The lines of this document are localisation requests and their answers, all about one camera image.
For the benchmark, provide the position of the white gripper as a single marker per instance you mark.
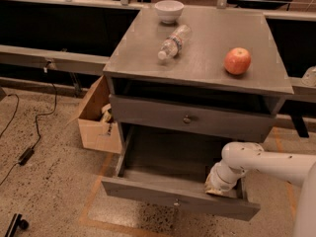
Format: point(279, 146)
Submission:
point(216, 179)

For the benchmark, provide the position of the grey drawer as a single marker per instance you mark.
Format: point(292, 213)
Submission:
point(169, 168)
point(193, 119)

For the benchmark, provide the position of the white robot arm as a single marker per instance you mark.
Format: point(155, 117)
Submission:
point(237, 158)

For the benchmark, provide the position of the grey top drawer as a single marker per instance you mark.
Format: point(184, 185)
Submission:
point(193, 119)

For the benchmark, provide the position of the grey wooden drawer cabinet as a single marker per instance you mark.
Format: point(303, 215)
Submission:
point(196, 76)

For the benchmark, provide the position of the open cardboard box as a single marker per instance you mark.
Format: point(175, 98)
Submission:
point(97, 129)

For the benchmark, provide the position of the red apple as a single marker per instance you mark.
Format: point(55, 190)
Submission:
point(237, 61)

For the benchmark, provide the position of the clear plastic water bottle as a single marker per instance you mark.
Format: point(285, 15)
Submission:
point(174, 42)

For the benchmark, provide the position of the grey metal railing beam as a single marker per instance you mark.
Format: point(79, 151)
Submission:
point(53, 60)

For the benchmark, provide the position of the white ceramic bowl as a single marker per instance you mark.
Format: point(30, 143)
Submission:
point(168, 11)

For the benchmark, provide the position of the black caster wheel base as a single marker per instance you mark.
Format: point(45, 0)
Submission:
point(17, 221)

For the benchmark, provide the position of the black power adapter with cable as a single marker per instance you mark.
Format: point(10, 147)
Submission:
point(29, 152)

